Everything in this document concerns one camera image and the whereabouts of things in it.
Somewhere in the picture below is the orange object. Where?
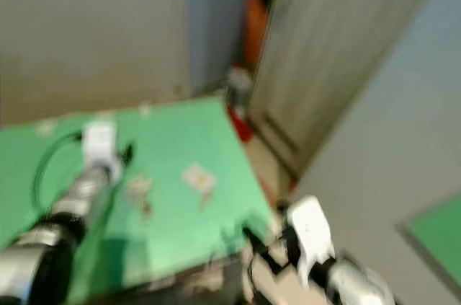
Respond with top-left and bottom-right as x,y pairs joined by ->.
245,0 -> 269,68

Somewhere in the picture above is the plain metal key bunch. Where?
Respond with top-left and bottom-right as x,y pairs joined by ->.
126,175 -> 156,218

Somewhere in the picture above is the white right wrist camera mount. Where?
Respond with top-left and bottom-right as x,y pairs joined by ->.
286,195 -> 336,285

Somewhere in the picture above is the green table board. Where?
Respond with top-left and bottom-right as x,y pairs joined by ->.
0,97 -> 276,304

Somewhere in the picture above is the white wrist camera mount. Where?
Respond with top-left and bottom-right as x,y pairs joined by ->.
286,195 -> 336,285
83,121 -> 120,166

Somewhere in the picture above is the grey round container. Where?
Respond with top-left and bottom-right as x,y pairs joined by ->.
227,67 -> 254,107

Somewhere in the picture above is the brown wooden door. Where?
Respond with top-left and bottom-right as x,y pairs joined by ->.
249,0 -> 452,180

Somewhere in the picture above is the red cloth item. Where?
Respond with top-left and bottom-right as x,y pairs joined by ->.
227,107 -> 254,143

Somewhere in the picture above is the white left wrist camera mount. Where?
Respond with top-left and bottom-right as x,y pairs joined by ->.
83,121 -> 120,166

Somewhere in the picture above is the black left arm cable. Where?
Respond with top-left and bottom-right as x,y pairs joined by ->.
32,131 -> 86,213

